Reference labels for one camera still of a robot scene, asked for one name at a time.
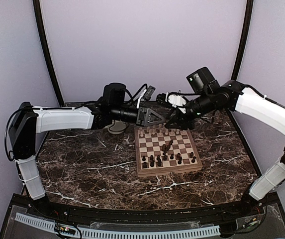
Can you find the dark tall piece front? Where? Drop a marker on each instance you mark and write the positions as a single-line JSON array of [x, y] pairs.
[[152, 161]]

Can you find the white ribbed mug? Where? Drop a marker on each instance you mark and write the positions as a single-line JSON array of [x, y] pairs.
[[117, 127]]

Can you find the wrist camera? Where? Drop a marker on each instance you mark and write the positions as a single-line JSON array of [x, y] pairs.
[[203, 82], [114, 94]]

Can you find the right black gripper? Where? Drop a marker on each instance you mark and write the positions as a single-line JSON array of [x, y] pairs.
[[184, 122]]

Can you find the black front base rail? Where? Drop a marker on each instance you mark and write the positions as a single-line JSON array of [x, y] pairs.
[[266, 220]]

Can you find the wooden chess board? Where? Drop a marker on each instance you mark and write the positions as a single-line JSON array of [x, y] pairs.
[[151, 145]]

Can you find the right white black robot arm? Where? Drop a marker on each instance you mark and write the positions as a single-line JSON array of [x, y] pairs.
[[246, 100]]

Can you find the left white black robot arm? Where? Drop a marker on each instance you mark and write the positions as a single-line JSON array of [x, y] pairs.
[[26, 122]]

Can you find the left black frame post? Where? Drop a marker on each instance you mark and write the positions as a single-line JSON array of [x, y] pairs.
[[46, 51]]

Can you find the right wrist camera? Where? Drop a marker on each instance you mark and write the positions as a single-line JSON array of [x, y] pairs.
[[203, 82]]

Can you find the black frame post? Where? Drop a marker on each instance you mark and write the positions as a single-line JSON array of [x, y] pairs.
[[243, 39], [46, 51]]

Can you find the dark rook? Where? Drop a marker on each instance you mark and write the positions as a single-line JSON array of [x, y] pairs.
[[145, 164]]

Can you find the white pieces back row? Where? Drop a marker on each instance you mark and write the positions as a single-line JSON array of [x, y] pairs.
[[160, 130]]

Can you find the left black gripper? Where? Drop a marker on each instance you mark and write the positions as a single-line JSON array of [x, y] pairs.
[[144, 114]]

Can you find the dark tall piece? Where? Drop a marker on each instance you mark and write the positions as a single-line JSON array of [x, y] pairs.
[[179, 158], [159, 161], [152, 161]]

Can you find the right black frame post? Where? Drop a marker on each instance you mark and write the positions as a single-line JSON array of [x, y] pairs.
[[243, 39]]

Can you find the white slotted cable duct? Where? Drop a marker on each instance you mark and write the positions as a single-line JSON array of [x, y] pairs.
[[104, 231]]

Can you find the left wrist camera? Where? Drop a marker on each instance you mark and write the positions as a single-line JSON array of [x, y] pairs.
[[114, 94]]

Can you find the white rook corner piece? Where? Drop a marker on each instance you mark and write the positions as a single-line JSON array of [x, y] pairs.
[[141, 132]]

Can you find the fallen dark piece pile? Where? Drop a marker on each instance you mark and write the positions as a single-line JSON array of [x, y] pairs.
[[166, 147]]

